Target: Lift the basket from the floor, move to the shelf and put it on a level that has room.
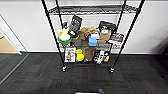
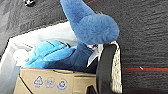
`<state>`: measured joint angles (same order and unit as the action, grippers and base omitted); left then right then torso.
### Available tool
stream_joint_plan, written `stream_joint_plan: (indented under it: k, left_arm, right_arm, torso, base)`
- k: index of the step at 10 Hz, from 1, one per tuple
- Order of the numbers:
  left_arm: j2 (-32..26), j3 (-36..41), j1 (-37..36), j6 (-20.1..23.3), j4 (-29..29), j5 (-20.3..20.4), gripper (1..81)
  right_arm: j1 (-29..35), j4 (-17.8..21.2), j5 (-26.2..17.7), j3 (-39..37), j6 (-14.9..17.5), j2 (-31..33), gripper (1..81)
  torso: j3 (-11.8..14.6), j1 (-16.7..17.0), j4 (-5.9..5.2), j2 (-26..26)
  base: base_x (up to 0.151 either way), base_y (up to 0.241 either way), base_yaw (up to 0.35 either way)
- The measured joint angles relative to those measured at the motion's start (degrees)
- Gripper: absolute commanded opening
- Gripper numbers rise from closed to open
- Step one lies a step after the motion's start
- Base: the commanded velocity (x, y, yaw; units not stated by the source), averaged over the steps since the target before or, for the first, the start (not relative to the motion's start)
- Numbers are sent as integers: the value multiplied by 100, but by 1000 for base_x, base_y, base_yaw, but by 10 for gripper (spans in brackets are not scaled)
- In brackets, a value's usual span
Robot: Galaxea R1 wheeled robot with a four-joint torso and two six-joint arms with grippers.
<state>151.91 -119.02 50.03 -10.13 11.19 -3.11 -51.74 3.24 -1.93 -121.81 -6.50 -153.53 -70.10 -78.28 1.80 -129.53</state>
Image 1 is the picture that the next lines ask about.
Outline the black wire shelf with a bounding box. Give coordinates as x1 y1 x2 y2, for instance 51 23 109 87
40 0 147 74

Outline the small blue box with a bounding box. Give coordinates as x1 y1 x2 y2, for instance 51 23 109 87
87 33 101 48

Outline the red and white printed box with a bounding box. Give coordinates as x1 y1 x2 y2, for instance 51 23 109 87
63 45 78 65

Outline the brown paper bag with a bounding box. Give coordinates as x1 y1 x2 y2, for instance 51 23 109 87
83 46 96 64

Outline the small brown cardboard box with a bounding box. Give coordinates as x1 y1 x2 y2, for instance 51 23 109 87
98 29 113 43

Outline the yellow container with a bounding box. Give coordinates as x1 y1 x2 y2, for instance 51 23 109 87
74 48 86 63

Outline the orange toy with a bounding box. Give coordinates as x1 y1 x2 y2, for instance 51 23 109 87
102 54 111 64

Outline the black printed bag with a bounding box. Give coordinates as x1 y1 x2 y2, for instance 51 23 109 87
67 14 84 39

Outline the green and white bowl toy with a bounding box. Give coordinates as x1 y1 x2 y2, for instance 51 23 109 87
56 33 73 47

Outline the pale woven basket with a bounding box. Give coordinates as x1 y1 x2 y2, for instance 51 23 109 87
73 91 101 94

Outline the wide black bag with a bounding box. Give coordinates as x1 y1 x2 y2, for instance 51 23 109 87
97 20 117 35

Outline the white and black toy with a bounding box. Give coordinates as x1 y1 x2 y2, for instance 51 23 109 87
92 49 106 65

